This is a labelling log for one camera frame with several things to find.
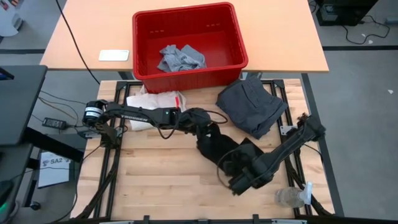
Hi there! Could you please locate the white folded garment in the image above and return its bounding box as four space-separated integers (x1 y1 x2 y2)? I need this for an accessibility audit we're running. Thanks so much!
126 85 187 131

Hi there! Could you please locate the black equipment case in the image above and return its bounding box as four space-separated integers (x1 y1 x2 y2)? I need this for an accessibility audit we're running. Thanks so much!
315 0 379 27

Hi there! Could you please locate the dark grey garment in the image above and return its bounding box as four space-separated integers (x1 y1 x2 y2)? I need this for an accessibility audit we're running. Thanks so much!
215 76 289 140

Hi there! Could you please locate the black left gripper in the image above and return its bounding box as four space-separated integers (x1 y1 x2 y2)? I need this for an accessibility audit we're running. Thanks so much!
182 107 222 140

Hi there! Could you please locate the clear plastic spray bottle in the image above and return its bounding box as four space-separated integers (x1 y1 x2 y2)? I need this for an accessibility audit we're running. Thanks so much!
274 181 313 208

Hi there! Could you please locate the white machine base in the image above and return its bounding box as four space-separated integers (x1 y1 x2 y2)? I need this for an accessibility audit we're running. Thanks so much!
0 0 24 37

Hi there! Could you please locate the white printed paper sheet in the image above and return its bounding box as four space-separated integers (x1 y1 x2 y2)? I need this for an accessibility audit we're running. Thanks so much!
37 151 72 189

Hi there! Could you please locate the white flat card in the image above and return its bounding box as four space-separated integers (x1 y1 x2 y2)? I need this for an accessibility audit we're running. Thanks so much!
98 49 130 62

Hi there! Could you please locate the dark grey desk surface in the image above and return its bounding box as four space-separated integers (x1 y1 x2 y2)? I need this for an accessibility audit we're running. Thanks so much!
0 64 49 147

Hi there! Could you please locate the tan wooden side table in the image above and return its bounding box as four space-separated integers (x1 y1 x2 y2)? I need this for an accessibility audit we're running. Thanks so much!
39 0 330 74

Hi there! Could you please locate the red plastic laundry basket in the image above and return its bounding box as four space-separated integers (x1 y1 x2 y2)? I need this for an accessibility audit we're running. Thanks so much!
132 2 249 94

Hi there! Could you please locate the black garment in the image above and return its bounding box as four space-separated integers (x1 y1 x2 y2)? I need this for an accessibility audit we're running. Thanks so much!
196 123 265 175

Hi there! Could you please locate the black power adapter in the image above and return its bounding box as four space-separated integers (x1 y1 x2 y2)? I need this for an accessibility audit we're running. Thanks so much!
42 117 68 131

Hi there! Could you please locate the black aluminium table frame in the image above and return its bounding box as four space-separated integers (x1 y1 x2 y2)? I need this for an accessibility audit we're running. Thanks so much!
74 79 335 224

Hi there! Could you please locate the long black cable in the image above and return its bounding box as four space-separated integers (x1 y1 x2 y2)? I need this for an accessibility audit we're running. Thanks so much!
55 0 101 85

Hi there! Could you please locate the light grey garment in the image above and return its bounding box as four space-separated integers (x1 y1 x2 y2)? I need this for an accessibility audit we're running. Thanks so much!
157 44 208 73

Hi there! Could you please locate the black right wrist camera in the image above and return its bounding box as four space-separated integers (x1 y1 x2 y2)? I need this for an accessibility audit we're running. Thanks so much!
228 173 266 197

